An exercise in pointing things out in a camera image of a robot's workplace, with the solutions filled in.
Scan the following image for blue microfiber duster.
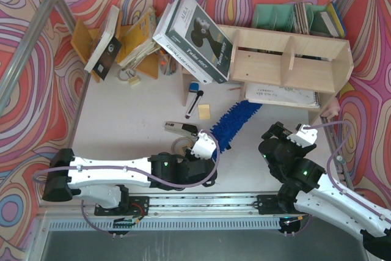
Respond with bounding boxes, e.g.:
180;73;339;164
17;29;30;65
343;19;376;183
210;100;263;153

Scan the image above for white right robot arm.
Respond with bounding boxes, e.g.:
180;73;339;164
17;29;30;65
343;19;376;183
258;122;390;260

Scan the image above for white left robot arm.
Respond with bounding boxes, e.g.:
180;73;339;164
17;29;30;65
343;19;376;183
43;149;217;209

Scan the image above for light wooden bookshelf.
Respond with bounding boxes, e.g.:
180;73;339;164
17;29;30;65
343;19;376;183
178;24;354;125

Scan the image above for grey black stapler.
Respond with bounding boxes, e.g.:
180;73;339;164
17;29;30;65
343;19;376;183
164;122;199;138

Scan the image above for yellow sticky note pad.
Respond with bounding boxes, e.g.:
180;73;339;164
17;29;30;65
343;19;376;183
198;104;211;120

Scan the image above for black and white marker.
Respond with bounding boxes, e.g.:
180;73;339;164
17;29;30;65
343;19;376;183
185;90;203;119

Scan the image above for pink pig figurine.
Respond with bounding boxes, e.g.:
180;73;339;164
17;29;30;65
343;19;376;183
320;97;340;120

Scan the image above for blue and white eraser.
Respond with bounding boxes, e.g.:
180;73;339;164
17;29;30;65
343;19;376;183
189;82;199;93

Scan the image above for small brass padlock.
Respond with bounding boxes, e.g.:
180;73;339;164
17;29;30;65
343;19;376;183
128;76;140;86

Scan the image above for coloured pencils bundle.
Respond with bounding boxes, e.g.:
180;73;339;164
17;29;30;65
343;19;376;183
158;54;177;76

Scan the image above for white Choklad book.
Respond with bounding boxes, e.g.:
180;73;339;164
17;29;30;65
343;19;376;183
153;0;213;84

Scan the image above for large Twins story book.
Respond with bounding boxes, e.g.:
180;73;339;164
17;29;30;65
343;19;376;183
166;0;233;84

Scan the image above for mint green desk organizer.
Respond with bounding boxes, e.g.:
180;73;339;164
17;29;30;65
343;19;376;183
251;3;338;37

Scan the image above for yellow book stack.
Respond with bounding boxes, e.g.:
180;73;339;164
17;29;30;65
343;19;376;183
117;7;159;70

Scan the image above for black and white paperback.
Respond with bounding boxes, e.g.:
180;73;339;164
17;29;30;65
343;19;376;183
84;5;122;80

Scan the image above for blue bound book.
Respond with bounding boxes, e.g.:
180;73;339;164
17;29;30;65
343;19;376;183
321;2;346;39

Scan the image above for yellow wooden book stand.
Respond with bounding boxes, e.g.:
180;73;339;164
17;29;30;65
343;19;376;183
71;11;159;82

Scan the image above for tape roll ring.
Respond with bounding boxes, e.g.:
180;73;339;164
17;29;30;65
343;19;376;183
170;136;195;153

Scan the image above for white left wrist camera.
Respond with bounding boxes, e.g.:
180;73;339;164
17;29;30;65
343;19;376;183
191;131;216;160

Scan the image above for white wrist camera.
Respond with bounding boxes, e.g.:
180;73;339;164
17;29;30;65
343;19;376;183
191;131;216;160
287;124;318;147

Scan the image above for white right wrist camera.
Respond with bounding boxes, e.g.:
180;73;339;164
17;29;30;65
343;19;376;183
287;124;318;147

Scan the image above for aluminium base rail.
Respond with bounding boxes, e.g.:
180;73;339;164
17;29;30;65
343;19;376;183
39;193;370;231

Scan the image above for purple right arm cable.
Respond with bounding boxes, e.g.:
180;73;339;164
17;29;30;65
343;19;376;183
304;120;391;222

